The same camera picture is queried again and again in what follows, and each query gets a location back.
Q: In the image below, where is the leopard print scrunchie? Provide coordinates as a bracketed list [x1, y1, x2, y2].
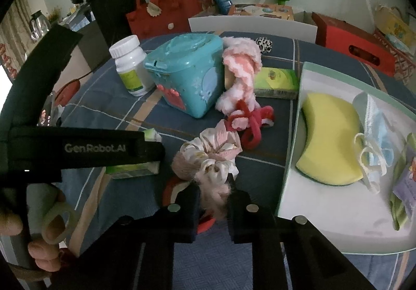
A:
[255, 37, 273, 54]

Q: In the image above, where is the glass kettle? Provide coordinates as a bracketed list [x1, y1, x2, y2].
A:
[30, 10, 51, 41]

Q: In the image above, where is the yellow green sponge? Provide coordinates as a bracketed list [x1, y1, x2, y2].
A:
[295, 92, 362, 186]

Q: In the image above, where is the pink floral satin scrunchie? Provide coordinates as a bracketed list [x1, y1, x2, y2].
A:
[171, 120, 243, 220]

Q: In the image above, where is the white foam board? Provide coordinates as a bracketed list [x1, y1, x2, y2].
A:
[188, 16, 317, 44]

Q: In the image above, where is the red round stool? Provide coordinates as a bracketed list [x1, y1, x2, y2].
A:
[54, 79, 81, 107]

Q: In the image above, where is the person left hand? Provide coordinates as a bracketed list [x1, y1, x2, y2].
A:
[0, 190, 71, 273]

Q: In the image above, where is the green tissue pack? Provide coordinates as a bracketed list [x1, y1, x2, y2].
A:
[106, 128, 162, 180]
[254, 67, 299, 100]

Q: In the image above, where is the beige tape roll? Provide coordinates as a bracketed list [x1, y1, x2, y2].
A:
[41, 202, 79, 245]

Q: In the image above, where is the red plastic ring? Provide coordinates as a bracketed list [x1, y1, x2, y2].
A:
[162, 175, 217, 235]

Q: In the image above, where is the pink white fluffy sock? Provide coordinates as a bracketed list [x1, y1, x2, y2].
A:
[216, 37, 262, 116]

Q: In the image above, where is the white tray green rim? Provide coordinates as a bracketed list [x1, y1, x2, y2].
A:
[276, 62, 415, 255]

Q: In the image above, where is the orange toy picture box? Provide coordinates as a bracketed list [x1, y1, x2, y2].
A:
[228, 4, 294, 21]

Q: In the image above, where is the teal plastic lidded box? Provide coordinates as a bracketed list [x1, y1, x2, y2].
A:
[144, 33, 224, 118]

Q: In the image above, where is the yellow patterned gift bag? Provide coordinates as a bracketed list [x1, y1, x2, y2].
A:
[374, 4, 415, 56]

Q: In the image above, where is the light blue face mask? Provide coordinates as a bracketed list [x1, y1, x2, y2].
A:
[353, 92, 394, 194]

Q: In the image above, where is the red pink chenille scrunchie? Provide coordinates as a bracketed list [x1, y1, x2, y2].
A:
[225, 100, 275, 150]

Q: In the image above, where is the red cardboard box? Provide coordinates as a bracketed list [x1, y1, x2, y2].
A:
[312, 12, 395, 77]

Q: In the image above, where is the red felt tote bag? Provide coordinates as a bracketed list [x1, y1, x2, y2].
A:
[126, 0, 215, 39]

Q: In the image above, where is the white pill bottle green label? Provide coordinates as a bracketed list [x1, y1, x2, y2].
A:
[109, 35, 154, 96]

